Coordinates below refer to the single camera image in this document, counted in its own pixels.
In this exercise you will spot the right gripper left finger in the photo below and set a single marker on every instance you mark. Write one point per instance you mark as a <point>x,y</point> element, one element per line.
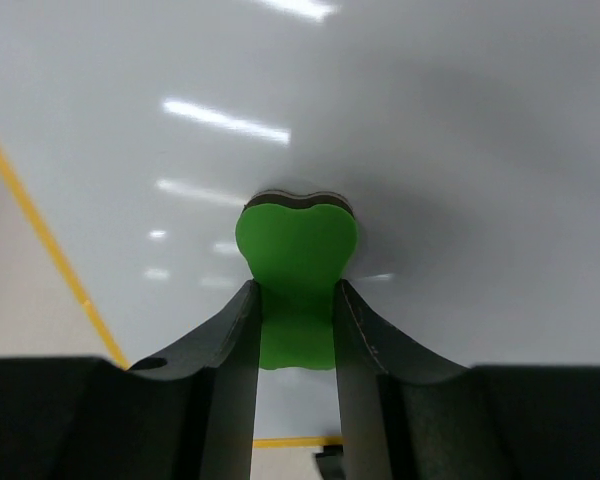
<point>184,412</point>

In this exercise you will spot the right black stand foot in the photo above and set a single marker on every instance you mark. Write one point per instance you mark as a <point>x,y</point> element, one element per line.
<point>329,461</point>

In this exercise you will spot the green whiteboard eraser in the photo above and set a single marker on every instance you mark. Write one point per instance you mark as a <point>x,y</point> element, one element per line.
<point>297,248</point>

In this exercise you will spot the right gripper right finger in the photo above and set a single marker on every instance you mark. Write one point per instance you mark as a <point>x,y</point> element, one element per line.
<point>409,413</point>

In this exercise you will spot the gold framed whiteboard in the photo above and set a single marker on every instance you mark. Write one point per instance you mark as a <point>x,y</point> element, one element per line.
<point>465,135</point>

